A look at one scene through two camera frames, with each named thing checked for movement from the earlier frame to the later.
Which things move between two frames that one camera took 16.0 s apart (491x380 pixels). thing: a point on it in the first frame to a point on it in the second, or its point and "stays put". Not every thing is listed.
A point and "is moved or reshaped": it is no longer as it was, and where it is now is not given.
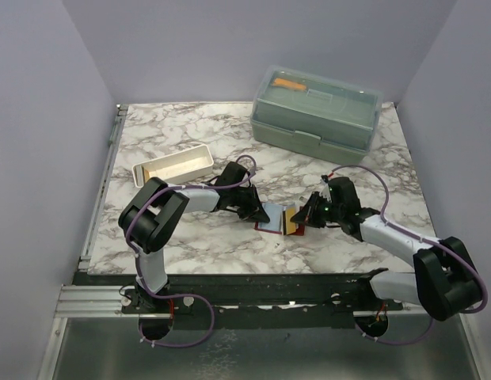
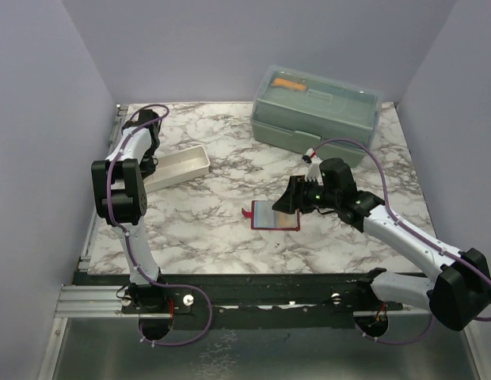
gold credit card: [288, 226] is moved or reshaped
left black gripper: [255, 210] to [146, 169]
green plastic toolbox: [314, 115] stays put
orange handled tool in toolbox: [289, 84] stays put
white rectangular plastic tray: [176, 166] stays put
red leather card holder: [275, 214] is moved or reshaped
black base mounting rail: [254, 300] stays put
